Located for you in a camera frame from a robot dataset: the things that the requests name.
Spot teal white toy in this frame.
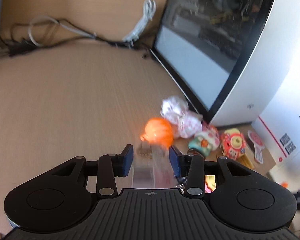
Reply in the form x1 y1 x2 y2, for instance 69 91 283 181
188 125 220 158

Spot clear plastic packet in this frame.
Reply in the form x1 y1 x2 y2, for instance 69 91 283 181
132 141 177 189

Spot white pink bow plush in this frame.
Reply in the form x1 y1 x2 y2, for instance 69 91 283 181
160 96 203 139

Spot orange toy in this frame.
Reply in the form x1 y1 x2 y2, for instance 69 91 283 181
140 118 173 148

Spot pink white toy camera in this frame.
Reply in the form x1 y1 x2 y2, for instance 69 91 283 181
221 128 246 160

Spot wooden block box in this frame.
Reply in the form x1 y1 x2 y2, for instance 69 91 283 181
237 153 255 170

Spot pink red tag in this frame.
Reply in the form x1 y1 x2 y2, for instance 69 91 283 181
248 130 265 164

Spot white red box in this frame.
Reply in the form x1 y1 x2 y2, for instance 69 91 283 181
252 74 300 165

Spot white computer case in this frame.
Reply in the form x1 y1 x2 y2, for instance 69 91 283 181
153 0 300 126

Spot black cables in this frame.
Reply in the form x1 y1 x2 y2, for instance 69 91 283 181
0 17 151 58

